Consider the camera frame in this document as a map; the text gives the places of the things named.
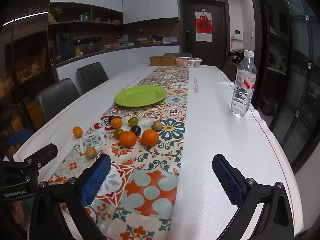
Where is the red and white wall poster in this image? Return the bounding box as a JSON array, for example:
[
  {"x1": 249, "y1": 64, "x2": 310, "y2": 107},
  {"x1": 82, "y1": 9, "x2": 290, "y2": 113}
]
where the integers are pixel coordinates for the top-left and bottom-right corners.
[{"x1": 196, "y1": 11, "x2": 213, "y2": 42}]

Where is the black water dispenser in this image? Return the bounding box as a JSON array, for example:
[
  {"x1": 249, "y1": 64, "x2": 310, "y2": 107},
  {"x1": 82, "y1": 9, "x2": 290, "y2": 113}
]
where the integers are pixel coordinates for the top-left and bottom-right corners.
[{"x1": 55, "y1": 31, "x2": 75, "y2": 59}]

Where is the white kitchen counter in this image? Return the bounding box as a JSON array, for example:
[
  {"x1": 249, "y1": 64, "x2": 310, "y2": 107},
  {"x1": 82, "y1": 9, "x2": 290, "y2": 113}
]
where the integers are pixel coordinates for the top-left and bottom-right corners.
[{"x1": 55, "y1": 42, "x2": 181, "y2": 80}]

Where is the wicker box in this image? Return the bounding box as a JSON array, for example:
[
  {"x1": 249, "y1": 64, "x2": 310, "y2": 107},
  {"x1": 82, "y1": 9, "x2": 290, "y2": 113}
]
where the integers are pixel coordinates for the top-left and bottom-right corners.
[{"x1": 149, "y1": 56, "x2": 177, "y2": 67}]

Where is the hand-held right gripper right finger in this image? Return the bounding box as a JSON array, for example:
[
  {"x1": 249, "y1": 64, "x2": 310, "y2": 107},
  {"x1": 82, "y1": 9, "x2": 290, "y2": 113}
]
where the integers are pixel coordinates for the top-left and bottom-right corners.
[{"x1": 212, "y1": 154, "x2": 300, "y2": 240}]

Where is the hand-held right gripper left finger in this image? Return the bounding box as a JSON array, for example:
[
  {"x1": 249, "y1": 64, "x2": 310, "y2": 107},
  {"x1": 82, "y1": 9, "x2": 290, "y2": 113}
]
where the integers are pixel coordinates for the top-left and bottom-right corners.
[{"x1": 29, "y1": 154, "x2": 112, "y2": 240}]

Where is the glass display cabinet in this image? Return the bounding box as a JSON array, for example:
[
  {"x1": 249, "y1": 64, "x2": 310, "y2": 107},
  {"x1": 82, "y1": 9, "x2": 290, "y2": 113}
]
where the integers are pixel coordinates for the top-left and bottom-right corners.
[{"x1": 0, "y1": 0, "x2": 54, "y2": 140}]

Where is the wooden wall shelf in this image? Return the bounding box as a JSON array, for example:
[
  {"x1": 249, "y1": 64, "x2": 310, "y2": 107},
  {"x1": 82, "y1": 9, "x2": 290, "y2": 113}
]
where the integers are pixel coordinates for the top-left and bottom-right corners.
[{"x1": 49, "y1": 2, "x2": 123, "y2": 26}]

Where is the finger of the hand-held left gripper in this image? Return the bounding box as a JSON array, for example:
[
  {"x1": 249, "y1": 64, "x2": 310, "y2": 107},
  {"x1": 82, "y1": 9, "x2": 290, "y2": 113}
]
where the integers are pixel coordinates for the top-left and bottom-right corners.
[
  {"x1": 0, "y1": 143, "x2": 58, "y2": 183},
  {"x1": 7, "y1": 129, "x2": 33, "y2": 146}
]

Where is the pile of bags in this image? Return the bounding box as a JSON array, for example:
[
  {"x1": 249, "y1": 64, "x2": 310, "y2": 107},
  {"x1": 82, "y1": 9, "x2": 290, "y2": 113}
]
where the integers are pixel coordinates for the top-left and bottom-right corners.
[{"x1": 229, "y1": 49, "x2": 245, "y2": 63}]

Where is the large orange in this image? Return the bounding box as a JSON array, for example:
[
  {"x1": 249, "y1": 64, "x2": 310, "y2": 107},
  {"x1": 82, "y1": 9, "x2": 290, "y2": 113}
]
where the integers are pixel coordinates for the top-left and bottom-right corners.
[
  {"x1": 141, "y1": 129, "x2": 160, "y2": 147},
  {"x1": 119, "y1": 131, "x2": 137, "y2": 148}
]

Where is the white plastic basket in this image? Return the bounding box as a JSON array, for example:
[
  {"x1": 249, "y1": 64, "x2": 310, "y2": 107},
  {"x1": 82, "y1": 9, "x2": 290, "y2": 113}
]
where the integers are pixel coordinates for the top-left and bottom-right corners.
[{"x1": 175, "y1": 57, "x2": 202, "y2": 68}]

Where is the pile of tangerines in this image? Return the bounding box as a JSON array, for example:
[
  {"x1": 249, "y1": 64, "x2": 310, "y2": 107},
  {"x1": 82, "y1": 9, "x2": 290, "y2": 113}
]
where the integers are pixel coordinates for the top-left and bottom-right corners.
[{"x1": 178, "y1": 59, "x2": 199, "y2": 67}]

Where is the clear plastic water bottle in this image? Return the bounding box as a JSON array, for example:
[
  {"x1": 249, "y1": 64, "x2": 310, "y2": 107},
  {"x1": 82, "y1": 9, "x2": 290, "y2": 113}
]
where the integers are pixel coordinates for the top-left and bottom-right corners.
[{"x1": 230, "y1": 50, "x2": 258, "y2": 117}]

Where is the green plate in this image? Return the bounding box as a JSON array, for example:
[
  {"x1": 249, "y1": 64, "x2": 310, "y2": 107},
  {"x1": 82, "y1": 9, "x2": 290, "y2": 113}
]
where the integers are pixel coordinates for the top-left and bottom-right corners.
[{"x1": 114, "y1": 85, "x2": 167, "y2": 107}]

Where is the dark brown door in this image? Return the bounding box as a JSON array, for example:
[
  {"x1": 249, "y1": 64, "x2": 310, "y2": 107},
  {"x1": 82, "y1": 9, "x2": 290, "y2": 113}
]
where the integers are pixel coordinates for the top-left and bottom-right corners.
[{"x1": 179, "y1": 0, "x2": 229, "y2": 67}]

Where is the floral patterned table runner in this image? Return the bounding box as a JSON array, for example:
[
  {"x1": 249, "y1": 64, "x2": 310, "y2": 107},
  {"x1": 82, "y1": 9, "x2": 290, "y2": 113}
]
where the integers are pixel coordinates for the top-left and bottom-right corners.
[{"x1": 46, "y1": 66, "x2": 190, "y2": 240}]

